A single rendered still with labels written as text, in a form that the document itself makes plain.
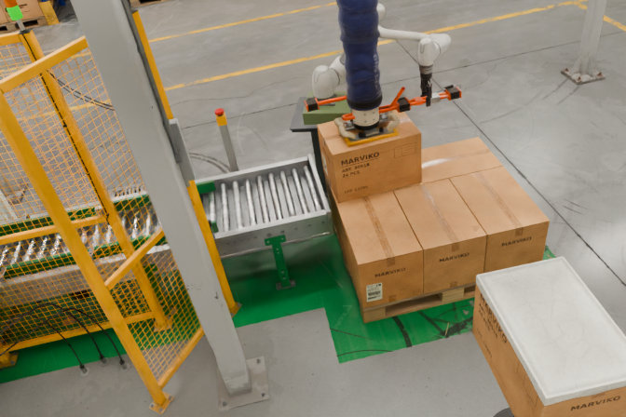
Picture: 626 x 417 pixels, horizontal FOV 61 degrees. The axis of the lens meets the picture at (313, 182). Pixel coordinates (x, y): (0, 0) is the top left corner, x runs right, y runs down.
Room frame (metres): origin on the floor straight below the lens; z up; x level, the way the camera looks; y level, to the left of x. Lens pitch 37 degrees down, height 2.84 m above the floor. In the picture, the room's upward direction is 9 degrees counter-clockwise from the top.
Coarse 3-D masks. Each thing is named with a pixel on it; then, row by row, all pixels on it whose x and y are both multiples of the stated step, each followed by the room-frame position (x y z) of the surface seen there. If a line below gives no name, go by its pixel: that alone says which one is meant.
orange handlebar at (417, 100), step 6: (342, 96) 3.24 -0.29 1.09; (426, 96) 3.06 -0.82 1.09; (444, 96) 3.03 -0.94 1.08; (324, 102) 3.21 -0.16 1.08; (330, 102) 3.21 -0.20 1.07; (414, 102) 3.00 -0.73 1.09; (420, 102) 3.00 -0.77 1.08; (378, 108) 3.01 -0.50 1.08; (390, 108) 2.98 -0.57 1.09; (396, 108) 2.98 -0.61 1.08; (348, 114) 2.98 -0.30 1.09
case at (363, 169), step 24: (408, 120) 3.03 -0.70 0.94; (336, 144) 2.88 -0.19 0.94; (360, 144) 2.84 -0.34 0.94; (384, 144) 2.82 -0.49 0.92; (408, 144) 2.84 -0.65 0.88; (336, 168) 2.77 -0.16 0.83; (360, 168) 2.80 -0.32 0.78; (384, 168) 2.82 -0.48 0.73; (408, 168) 2.84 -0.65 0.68; (336, 192) 2.78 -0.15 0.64; (360, 192) 2.79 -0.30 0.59
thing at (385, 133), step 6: (360, 132) 2.89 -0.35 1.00; (378, 132) 2.89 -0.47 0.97; (384, 132) 2.88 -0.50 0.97; (390, 132) 2.87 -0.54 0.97; (396, 132) 2.87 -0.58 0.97; (360, 138) 2.86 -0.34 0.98; (366, 138) 2.85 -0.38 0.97; (372, 138) 2.85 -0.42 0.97; (378, 138) 2.85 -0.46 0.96; (384, 138) 2.85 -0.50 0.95; (348, 144) 2.82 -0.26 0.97; (354, 144) 2.83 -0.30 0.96
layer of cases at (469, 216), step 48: (480, 144) 3.18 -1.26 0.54; (384, 192) 2.82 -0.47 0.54; (432, 192) 2.73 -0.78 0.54; (480, 192) 2.65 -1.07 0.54; (384, 240) 2.35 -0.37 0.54; (432, 240) 2.29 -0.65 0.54; (480, 240) 2.25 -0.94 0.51; (528, 240) 2.28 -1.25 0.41; (384, 288) 2.20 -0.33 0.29; (432, 288) 2.23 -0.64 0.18
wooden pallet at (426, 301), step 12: (456, 288) 2.24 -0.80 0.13; (468, 288) 2.32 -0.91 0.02; (408, 300) 2.21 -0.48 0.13; (420, 300) 2.28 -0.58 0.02; (432, 300) 2.27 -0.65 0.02; (444, 300) 2.23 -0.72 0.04; (456, 300) 2.24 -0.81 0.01; (372, 312) 2.19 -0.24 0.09; (384, 312) 2.20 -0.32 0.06; (396, 312) 2.22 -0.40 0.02; (408, 312) 2.21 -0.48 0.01
